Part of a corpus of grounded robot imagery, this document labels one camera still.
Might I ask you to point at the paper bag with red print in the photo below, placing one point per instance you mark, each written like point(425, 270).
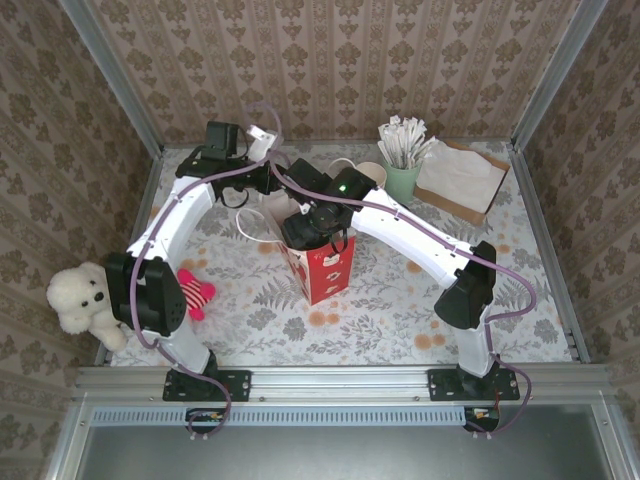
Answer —
point(325, 275)

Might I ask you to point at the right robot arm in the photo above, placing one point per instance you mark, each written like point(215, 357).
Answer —
point(415, 230)

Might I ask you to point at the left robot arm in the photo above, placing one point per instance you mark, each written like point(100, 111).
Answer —
point(170, 215)

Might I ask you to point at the mint green straw holder cup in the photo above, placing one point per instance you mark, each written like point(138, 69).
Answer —
point(400, 185)

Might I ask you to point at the floral tablecloth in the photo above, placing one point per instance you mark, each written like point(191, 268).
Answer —
point(375, 330)

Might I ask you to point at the pink striped plush toy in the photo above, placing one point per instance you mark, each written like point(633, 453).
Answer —
point(197, 295)

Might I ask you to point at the white teddy bear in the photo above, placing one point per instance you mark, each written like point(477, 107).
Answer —
point(75, 295)

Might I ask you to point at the black wiring connector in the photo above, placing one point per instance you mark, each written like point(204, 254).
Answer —
point(205, 420)
point(482, 420)

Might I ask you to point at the grey metal sheet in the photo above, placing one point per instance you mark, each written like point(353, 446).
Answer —
point(325, 455)

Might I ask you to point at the aluminium frame post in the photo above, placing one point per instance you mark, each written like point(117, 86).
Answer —
point(560, 75)
point(110, 75)

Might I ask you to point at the wide aluminium base rail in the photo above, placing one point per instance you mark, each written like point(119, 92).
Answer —
point(340, 382)

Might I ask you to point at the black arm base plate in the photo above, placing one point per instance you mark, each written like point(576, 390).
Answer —
point(442, 385)
point(237, 385)

